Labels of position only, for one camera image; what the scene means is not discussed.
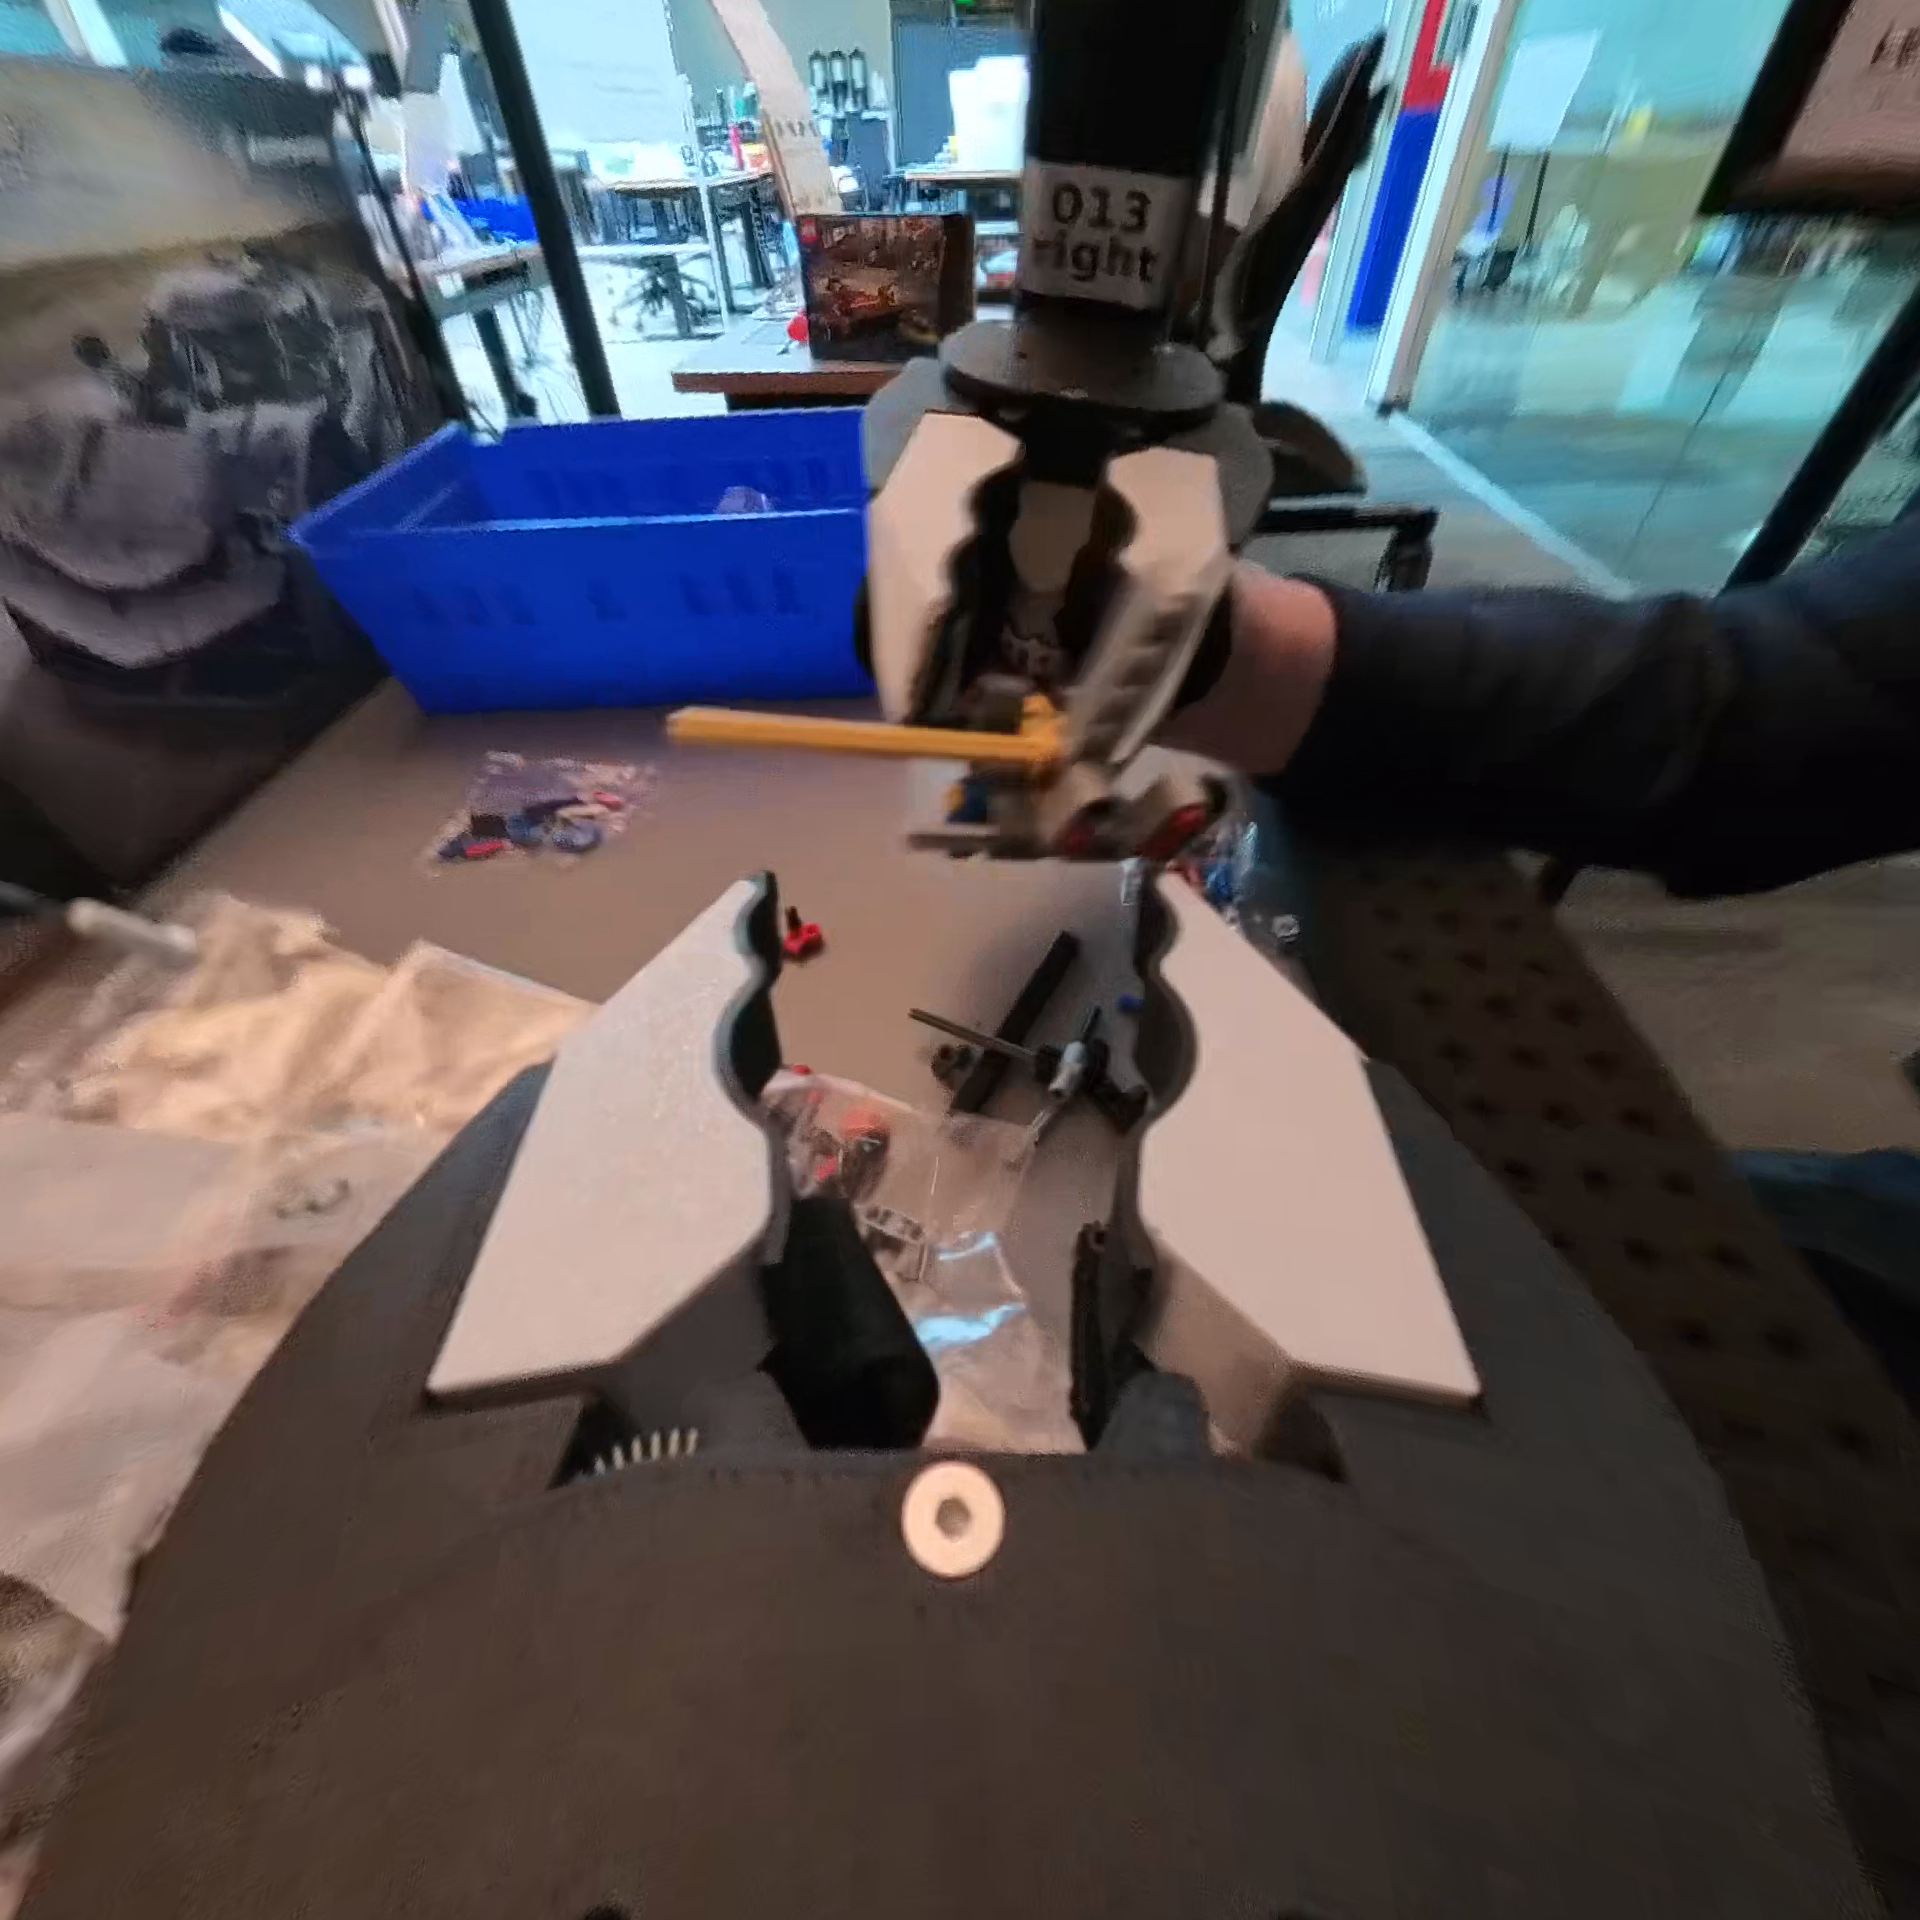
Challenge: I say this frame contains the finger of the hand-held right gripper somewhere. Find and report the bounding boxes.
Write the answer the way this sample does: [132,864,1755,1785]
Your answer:
[865,409,1024,725]
[1048,449,1239,769]

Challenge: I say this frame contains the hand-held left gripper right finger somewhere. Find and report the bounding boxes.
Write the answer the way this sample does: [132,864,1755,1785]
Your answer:
[1110,871,1488,1455]

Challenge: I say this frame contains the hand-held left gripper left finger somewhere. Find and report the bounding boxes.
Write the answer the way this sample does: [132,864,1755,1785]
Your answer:
[422,871,792,1414]

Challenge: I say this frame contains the yellow grey lego assembly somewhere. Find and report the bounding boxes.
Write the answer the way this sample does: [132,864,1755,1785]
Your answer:
[667,662,1251,870]

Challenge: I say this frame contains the long black lego beam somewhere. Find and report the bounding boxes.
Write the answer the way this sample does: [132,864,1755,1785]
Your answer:
[948,931,1085,1115]

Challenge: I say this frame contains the person's right forearm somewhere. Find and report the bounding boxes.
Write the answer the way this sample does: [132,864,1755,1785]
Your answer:
[1276,511,1920,904]

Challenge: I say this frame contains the small printed lego box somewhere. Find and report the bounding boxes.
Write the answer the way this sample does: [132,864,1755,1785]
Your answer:
[795,210,976,361]

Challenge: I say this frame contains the bag red blue lego pieces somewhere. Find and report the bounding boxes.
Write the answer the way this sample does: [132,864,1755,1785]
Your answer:
[1118,781,1307,947]

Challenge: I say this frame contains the dark grey lego axle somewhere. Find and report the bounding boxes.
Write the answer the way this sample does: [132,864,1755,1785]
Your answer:
[907,1008,1040,1065]

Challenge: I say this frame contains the small bag blue lego pieces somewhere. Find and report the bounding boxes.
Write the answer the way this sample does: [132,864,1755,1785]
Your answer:
[428,750,654,874]

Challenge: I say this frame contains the dark printed lego box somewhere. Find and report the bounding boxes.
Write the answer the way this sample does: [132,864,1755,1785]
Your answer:
[0,61,452,887]

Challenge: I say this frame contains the person's right hand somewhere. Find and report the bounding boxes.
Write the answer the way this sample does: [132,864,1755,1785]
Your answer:
[1161,563,1340,776]

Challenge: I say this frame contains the blue plastic bin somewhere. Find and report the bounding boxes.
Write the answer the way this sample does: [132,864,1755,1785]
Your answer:
[292,407,880,713]

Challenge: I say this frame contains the dark perforated board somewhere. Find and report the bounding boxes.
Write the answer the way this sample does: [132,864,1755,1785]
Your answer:
[1289,840,1920,1920]

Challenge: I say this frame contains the pile of clear plastic bags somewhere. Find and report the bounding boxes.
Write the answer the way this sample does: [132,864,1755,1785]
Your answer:
[0,893,1087,1653]

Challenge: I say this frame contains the wooden desk black frame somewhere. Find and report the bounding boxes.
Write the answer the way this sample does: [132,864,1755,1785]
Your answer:
[671,323,961,409]

